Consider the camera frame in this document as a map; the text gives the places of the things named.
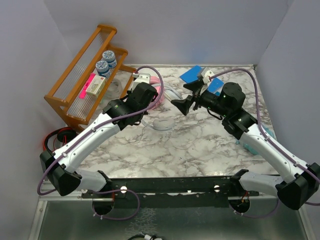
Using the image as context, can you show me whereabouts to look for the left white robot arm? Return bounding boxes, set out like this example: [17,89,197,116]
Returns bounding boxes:
[39,82,158,198]

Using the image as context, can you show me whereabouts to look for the red black headphones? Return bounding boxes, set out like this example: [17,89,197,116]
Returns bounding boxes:
[42,126,77,153]

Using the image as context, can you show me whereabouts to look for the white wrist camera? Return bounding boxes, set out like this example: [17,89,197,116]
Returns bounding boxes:
[132,72,151,85]
[197,67,214,95]

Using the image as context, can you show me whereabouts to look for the white headphones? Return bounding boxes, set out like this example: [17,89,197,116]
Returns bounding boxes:
[138,84,201,151]

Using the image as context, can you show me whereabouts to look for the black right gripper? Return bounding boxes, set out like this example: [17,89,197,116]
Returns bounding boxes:
[170,79,230,118]

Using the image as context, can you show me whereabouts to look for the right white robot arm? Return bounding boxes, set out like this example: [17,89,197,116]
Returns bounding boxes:
[171,80,320,210]

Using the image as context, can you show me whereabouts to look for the clear tape roll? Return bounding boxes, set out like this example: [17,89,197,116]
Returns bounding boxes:
[104,79,123,100]

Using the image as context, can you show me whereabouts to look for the black front mounting rail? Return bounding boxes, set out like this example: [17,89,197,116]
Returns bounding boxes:
[81,176,259,209]

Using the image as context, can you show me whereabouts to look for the wooden tiered shelf rack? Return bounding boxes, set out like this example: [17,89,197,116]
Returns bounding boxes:
[44,24,136,132]

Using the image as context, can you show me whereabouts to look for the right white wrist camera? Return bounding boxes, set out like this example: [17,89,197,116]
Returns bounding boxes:
[197,67,214,95]

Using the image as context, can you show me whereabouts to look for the pink cat-ear headphones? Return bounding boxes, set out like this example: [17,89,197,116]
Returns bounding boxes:
[147,76,166,111]

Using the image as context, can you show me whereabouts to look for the blue-lidded jar front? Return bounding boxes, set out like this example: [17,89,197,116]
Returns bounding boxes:
[95,60,111,78]

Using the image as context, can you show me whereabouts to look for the blue notebook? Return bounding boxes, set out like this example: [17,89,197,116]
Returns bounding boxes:
[180,65,224,96]

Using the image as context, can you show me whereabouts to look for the blue-lidded jar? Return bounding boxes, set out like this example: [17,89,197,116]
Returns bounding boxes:
[102,50,117,69]
[95,60,111,78]

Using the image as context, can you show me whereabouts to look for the small cardboard box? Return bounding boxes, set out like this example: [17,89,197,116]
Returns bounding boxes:
[86,75,106,97]

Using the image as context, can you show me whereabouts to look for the blue-lidded jar rear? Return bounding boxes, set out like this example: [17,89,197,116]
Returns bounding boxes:
[102,50,117,69]

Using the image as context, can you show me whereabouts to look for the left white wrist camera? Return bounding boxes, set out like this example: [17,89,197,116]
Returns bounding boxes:
[132,72,151,85]

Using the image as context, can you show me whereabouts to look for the teal cat-ear headphones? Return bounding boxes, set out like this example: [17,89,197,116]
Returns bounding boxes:
[234,127,276,155]

